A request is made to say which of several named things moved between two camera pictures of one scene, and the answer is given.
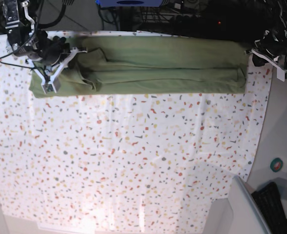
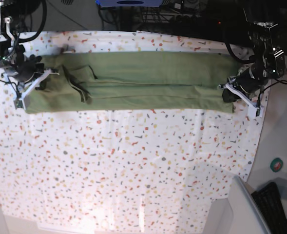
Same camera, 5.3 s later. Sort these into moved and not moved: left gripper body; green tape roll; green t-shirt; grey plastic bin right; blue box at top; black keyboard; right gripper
Moved: right gripper; left gripper body; green t-shirt
Not moved: grey plastic bin right; black keyboard; blue box at top; green tape roll
